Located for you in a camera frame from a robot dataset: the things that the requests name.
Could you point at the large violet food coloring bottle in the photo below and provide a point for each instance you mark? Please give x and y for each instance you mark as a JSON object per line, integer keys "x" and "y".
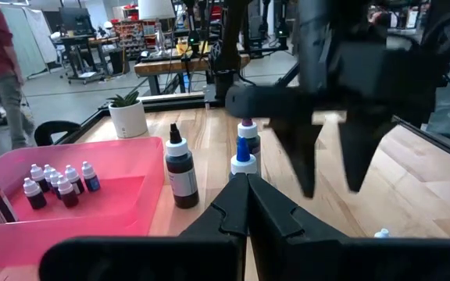
{"x": 248, "y": 130}

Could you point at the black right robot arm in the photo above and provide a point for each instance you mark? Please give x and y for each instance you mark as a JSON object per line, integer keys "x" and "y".
{"x": 229, "y": 47}

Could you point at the black computer monitor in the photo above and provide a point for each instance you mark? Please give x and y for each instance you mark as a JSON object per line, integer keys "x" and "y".
{"x": 74, "y": 19}

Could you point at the large blue food coloring bottle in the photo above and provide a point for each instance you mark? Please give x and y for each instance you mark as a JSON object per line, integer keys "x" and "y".
{"x": 243, "y": 148}

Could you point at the succulent in white pot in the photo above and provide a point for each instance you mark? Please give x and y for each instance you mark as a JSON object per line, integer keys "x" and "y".
{"x": 129, "y": 121}

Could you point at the parts drawer shelf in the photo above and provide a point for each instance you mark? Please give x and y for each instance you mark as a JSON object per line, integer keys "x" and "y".
{"x": 129, "y": 39}

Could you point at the pink translucent plastic bin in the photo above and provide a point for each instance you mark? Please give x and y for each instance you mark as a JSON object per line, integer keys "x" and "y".
{"x": 123, "y": 164}

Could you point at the wooden workbench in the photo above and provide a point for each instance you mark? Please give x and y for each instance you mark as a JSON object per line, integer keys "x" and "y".
{"x": 162, "y": 66}

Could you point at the black chair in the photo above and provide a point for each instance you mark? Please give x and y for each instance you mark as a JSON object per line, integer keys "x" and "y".
{"x": 53, "y": 126}

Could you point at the small blue-labelled dropper bottle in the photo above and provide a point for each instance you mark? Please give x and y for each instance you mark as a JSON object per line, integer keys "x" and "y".
{"x": 91, "y": 181}

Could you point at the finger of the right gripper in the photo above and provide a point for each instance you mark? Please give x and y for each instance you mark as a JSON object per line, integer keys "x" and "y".
{"x": 303, "y": 156}
{"x": 358, "y": 156}

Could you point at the small navy dropper bottle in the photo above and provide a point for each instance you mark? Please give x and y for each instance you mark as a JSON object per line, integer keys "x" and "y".
{"x": 36, "y": 200}

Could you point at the small dark green dropper bottle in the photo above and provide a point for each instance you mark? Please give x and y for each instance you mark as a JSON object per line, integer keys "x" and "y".
{"x": 55, "y": 177}

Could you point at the small white-labelled dark dropper bottle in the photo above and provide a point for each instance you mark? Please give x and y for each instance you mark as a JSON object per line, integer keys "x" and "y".
{"x": 72, "y": 175}

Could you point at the small purple dropper bottle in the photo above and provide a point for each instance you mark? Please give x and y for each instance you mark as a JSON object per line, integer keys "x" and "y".
{"x": 48, "y": 170}

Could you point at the small red-brown dropper bottle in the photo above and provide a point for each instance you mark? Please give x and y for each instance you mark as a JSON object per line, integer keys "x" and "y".
{"x": 69, "y": 198}

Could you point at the small black dropper bottle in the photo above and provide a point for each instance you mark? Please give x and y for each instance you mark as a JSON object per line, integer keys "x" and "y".
{"x": 37, "y": 172}

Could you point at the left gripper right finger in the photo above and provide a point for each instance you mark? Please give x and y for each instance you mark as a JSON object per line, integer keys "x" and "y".
{"x": 272, "y": 234}

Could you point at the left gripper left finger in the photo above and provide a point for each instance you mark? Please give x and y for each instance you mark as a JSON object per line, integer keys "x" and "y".
{"x": 229, "y": 234}

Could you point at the large black food coloring bottle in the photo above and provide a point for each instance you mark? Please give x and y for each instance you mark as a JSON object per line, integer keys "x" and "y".
{"x": 182, "y": 179}

